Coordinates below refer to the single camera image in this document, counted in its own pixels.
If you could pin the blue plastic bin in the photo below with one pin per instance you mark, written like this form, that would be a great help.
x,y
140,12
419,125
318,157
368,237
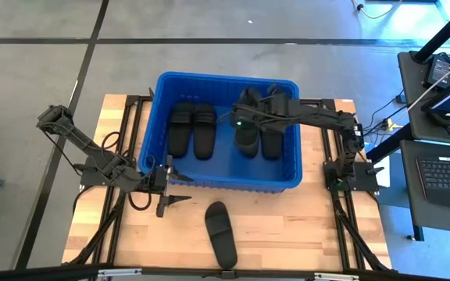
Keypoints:
x,y
225,171

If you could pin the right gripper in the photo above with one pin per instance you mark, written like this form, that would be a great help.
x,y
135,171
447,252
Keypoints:
x,y
264,109

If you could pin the black desk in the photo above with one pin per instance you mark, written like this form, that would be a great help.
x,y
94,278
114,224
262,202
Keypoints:
x,y
412,97
408,175

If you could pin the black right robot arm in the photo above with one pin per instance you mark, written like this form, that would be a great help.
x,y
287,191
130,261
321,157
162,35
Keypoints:
x,y
326,115

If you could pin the black laptop keyboard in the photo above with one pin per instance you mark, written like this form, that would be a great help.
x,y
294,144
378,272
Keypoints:
x,y
447,175

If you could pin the thick black pole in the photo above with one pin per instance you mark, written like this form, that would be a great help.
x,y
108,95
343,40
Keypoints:
x,y
447,29

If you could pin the black desk brace bar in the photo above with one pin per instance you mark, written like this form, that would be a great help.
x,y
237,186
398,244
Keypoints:
x,y
391,142

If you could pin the black rubber slide sandal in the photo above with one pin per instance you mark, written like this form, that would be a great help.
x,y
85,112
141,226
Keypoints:
x,y
272,146
247,142
222,242
204,136
180,136

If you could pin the yellow power strip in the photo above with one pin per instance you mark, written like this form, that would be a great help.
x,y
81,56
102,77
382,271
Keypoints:
x,y
388,125

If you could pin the thin white rod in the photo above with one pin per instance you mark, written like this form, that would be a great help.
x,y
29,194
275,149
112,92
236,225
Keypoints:
x,y
432,86

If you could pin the black power adapter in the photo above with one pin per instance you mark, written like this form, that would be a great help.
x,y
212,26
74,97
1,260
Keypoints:
x,y
438,70

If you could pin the black aluminium rig frame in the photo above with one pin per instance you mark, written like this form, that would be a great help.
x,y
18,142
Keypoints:
x,y
14,275

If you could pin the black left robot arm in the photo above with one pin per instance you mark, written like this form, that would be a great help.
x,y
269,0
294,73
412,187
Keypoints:
x,y
76,138

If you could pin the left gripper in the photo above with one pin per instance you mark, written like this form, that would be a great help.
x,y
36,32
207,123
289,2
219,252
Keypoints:
x,y
158,179

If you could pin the small black table camera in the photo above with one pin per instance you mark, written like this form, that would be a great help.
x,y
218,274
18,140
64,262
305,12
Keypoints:
x,y
228,274

